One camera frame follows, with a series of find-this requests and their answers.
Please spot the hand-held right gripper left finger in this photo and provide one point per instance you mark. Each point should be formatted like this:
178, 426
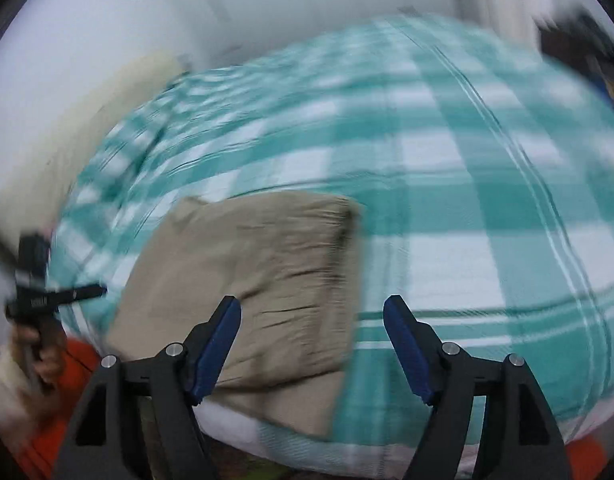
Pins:
214, 345

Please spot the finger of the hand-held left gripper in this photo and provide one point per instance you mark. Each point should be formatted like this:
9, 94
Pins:
82, 292

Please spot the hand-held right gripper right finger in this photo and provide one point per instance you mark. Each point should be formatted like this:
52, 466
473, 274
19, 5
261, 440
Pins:
412, 350

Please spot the khaki pants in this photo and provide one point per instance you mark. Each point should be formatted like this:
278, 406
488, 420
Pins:
247, 270

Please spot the person's left forearm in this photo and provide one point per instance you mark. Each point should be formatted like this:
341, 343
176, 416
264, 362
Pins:
9, 400

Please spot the person's left hand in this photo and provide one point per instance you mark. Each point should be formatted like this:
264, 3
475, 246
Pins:
47, 360

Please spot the orange cloth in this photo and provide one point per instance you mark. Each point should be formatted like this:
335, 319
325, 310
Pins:
72, 375

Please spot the beige pillow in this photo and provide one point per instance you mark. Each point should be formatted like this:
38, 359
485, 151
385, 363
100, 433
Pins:
62, 150

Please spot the green plaid bed blanket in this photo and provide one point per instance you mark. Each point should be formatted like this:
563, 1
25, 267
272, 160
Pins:
462, 170

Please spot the dark cluttered shelf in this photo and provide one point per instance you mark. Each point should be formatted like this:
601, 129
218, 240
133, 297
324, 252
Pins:
597, 60

